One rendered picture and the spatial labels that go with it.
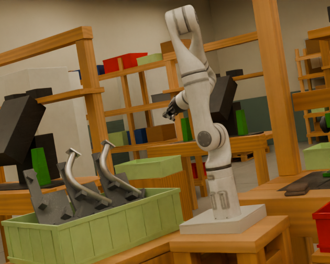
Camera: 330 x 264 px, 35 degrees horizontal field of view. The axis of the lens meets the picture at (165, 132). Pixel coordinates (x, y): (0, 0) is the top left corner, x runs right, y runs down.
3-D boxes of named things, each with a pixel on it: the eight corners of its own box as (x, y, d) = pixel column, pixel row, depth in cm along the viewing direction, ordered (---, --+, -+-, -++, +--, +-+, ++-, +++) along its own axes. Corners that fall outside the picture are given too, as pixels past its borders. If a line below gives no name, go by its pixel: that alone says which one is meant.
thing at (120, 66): (204, 197, 739) (178, 36, 730) (84, 200, 896) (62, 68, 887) (224, 189, 781) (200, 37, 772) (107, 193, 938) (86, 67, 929)
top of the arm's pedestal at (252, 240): (256, 253, 164) (254, 241, 164) (170, 252, 181) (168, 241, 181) (290, 226, 191) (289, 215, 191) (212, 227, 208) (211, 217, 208)
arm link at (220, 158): (205, 124, 192) (214, 171, 192) (191, 127, 184) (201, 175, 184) (227, 120, 187) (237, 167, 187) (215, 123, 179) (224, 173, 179)
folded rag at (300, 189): (305, 195, 196) (304, 187, 196) (284, 197, 199) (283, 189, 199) (310, 189, 205) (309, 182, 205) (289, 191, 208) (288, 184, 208)
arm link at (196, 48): (210, 55, 203) (189, 61, 204) (191, -2, 184) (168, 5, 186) (213, 70, 196) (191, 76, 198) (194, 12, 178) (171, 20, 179)
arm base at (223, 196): (233, 218, 179) (223, 169, 179) (210, 220, 185) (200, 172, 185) (246, 211, 186) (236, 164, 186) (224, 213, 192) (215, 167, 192)
